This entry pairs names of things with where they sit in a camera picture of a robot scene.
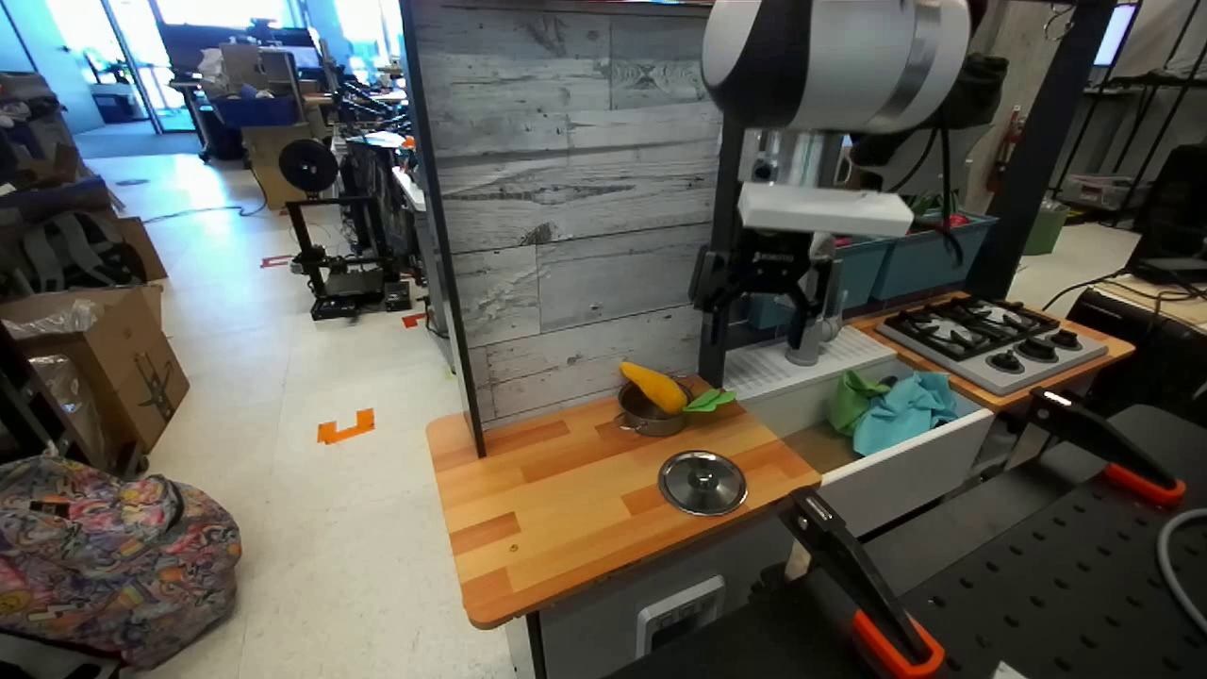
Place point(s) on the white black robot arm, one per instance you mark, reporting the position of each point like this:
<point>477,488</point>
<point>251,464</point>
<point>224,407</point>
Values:
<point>844,60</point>

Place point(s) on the wooden stove countertop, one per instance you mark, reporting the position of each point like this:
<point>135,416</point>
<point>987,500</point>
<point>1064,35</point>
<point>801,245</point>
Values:
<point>1114,350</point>

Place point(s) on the white toy kitchen sink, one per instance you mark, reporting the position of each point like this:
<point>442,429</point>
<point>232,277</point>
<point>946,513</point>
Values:
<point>906,473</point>

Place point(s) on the brown cardboard box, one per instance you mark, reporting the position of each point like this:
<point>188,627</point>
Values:
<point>101,362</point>

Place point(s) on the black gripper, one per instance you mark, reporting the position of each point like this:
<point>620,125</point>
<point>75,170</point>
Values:
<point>767,284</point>

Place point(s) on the colourful patterned bag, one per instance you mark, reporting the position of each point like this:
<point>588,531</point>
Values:
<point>115,568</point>

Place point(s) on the grey wood plank backdrop panel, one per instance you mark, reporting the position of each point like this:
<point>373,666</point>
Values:
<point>579,191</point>

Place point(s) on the black equipment cart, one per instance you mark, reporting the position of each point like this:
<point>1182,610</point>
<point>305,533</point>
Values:
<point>351,250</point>

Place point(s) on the black office chair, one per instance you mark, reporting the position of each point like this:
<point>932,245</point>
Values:
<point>1176,214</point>

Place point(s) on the teal cloth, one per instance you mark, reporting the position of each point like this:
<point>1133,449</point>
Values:
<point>911,407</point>

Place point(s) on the green cloth item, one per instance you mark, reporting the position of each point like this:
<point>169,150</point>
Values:
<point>848,400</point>

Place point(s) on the black frame post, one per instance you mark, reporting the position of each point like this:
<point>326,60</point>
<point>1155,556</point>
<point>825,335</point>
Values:
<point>439,250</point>
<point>1033,153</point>
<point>720,361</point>

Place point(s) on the teal planter box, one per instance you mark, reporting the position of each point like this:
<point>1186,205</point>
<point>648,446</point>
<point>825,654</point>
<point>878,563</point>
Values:
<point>860,277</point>
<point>938,257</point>

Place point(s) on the grey toy gas stove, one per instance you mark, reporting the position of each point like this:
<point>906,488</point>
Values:
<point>994,362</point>

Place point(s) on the round steel pot lid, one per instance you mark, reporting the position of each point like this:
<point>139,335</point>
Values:
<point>703,479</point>

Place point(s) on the wooden butcher block counter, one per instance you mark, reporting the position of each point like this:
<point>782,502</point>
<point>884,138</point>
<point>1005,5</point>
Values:
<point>552,502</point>

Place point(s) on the grey toy faucet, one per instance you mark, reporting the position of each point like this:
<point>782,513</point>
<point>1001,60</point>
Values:
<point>818,329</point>

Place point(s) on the white kitchen cabinet base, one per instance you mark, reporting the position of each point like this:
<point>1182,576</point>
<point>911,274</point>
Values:
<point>604,615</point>

